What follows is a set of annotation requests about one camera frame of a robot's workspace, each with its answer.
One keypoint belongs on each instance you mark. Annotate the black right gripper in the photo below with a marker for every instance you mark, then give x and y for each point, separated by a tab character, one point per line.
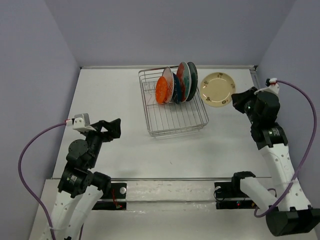
241	98

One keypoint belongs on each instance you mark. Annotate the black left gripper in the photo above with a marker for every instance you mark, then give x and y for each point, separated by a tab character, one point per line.
114	127

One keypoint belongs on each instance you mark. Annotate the cream floral small plate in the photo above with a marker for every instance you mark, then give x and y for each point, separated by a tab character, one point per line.
216	89

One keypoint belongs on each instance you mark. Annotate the teal round plate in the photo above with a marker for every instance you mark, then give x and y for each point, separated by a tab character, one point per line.
194	80

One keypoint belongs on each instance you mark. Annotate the dark blue leaf dish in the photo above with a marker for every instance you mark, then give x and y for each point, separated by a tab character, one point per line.
177	93

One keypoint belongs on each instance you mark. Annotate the red and teal floral plate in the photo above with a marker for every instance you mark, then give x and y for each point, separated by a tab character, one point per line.
184	76

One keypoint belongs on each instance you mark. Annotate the orange round plate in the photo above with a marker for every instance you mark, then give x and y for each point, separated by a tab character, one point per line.
161	90

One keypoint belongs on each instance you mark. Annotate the white plate with orange sunburst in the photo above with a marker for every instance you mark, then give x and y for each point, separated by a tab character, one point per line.
168	75

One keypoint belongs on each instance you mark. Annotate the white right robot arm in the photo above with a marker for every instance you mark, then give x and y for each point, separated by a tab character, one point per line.
289	212

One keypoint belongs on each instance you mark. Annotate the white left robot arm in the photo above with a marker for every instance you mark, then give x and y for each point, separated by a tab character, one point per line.
79	189

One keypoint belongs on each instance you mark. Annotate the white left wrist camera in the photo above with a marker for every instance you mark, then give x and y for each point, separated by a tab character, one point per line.
80	122

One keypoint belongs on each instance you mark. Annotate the stainless wire dish rack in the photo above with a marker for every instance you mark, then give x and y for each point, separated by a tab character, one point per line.
169	119

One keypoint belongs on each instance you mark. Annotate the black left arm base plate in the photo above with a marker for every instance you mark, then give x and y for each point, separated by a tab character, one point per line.
114	200

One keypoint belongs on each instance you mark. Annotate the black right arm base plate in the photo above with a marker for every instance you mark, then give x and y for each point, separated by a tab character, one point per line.
228	199

